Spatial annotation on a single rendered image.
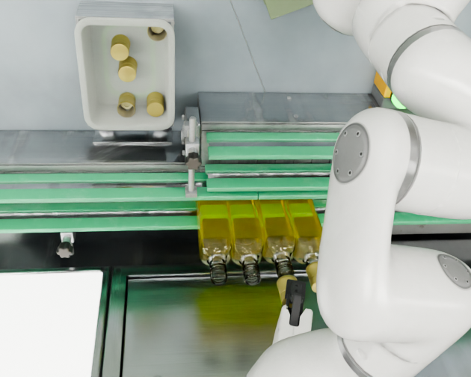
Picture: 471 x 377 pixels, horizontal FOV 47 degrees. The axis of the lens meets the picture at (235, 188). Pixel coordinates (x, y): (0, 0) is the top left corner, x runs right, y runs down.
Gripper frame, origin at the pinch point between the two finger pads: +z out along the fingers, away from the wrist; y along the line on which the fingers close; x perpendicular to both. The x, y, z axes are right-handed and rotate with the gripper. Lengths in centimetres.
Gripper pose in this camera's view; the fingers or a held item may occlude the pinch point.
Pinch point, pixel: (293, 298)
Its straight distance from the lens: 92.0
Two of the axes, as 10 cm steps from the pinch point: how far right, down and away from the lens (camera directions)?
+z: 1.6, -5.9, 7.9
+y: 1.0, -7.9, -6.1
